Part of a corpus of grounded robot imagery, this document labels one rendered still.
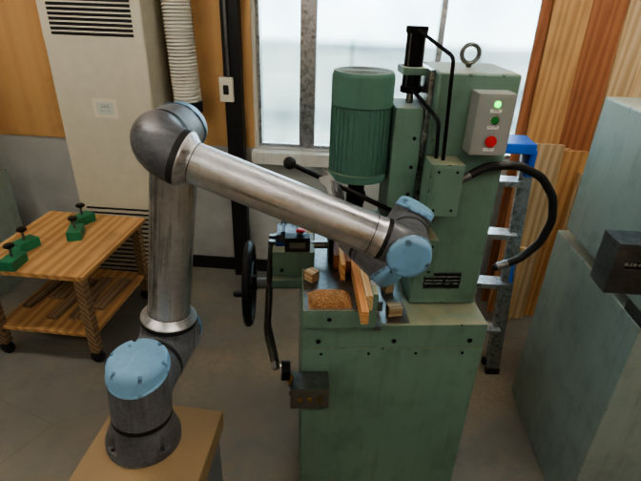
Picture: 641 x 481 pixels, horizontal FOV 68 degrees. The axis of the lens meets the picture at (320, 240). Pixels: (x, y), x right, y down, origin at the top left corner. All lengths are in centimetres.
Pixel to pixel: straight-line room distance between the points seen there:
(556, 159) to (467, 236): 132
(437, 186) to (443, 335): 49
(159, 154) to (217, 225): 224
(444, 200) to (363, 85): 38
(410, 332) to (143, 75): 188
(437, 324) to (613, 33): 188
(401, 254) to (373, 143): 49
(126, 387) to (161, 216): 41
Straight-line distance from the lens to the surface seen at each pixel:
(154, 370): 123
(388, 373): 161
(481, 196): 146
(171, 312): 131
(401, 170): 141
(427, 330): 152
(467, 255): 154
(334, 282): 147
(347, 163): 137
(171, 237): 120
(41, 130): 342
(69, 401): 256
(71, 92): 291
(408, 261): 96
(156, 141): 98
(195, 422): 147
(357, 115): 133
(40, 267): 254
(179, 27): 272
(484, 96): 131
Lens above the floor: 169
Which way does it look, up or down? 27 degrees down
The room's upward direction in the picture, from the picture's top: 2 degrees clockwise
